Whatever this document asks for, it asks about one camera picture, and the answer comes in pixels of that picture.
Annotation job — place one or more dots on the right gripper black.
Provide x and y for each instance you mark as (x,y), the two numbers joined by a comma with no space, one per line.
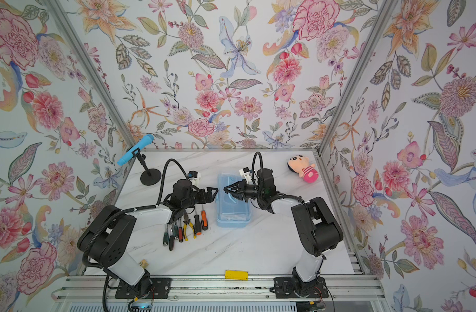
(238,195)

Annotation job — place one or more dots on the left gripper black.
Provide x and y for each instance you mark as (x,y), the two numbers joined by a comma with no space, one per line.
(210,197)

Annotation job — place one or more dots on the blue plastic tool box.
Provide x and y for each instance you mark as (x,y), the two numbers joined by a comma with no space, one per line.
(231,212)

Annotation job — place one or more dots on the yellow black pliers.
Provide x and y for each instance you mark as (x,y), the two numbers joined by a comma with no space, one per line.
(188,228)

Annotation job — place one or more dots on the black handled ratchet wrench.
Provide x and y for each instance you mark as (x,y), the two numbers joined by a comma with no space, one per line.
(171,238)

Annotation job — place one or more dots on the green black small screwdriver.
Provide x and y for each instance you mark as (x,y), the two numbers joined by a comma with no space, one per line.
(166,236)

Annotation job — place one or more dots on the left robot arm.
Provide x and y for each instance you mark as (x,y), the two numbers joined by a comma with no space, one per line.
(104,242)

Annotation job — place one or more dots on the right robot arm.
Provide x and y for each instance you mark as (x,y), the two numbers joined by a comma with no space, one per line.
(318,229)

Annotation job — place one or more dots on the black microphone stand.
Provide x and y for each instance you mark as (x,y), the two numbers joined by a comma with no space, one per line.
(150,176)

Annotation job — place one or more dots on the pink plush doll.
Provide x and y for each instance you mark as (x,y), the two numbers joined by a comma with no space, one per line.
(301,165)

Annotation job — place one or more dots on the blue microphone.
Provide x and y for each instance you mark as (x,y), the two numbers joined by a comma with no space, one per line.
(136,149)

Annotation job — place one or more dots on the yellow tape strip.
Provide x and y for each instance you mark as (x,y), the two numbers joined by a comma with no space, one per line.
(236,275)

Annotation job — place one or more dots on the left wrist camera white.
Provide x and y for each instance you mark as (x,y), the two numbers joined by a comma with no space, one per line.
(194,177)

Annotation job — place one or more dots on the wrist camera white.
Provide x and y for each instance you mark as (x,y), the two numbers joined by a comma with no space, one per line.
(194,177)
(245,173)

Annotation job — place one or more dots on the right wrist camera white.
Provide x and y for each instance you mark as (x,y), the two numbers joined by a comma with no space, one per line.
(245,173)

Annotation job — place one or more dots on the orange handled screwdriver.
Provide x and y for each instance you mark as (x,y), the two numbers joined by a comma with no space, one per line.
(204,219)

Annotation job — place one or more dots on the red black handled screwdriver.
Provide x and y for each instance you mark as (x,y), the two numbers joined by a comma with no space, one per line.
(197,224)

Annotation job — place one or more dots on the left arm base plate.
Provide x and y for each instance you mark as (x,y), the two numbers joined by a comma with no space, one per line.
(154,288)

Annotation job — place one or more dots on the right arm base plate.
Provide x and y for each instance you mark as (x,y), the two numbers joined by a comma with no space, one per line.
(293,288)

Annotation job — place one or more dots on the aluminium front rail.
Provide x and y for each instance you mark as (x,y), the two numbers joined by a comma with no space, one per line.
(215,288)

